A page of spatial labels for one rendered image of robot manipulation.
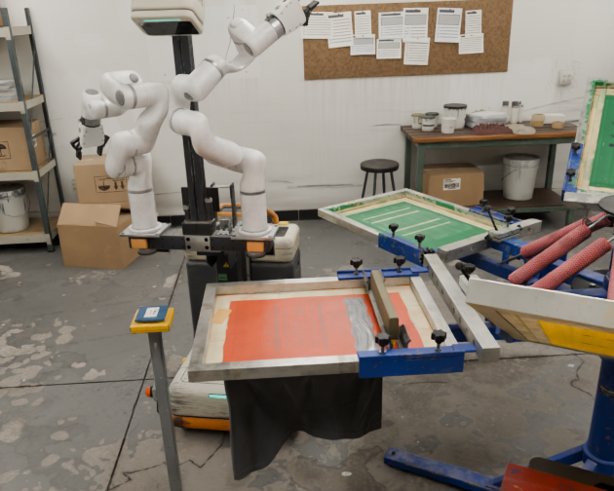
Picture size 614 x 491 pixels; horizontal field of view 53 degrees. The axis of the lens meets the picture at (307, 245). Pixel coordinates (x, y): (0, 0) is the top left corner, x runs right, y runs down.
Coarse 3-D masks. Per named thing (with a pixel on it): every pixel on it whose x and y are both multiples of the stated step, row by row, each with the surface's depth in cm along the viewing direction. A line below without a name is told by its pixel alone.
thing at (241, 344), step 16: (400, 320) 202; (240, 336) 194; (256, 336) 194; (336, 336) 193; (352, 336) 192; (416, 336) 191; (224, 352) 186; (240, 352) 186; (256, 352) 185; (272, 352) 185; (288, 352) 185; (304, 352) 185; (320, 352) 184; (336, 352) 184; (352, 352) 184
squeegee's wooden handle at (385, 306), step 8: (376, 272) 212; (376, 280) 206; (376, 288) 202; (384, 288) 200; (376, 296) 203; (384, 296) 194; (384, 304) 190; (392, 304) 190; (384, 312) 189; (392, 312) 185; (384, 320) 190; (392, 320) 181; (392, 328) 182; (392, 336) 183
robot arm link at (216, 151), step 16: (176, 112) 202; (192, 112) 198; (176, 128) 202; (192, 128) 196; (208, 128) 198; (192, 144) 200; (208, 144) 200; (224, 144) 208; (208, 160) 218; (224, 160) 210; (240, 160) 214
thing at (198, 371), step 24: (216, 288) 222; (240, 288) 222; (264, 288) 223; (288, 288) 223; (312, 288) 224; (336, 288) 224; (432, 312) 199; (192, 360) 175; (264, 360) 174; (288, 360) 174; (312, 360) 174; (336, 360) 173
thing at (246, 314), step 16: (240, 304) 216; (256, 304) 215; (272, 304) 215; (288, 304) 214; (336, 304) 213; (368, 304) 213; (400, 304) 212; (240, 320) 205; (256, 320) 204; (336, 320) 203
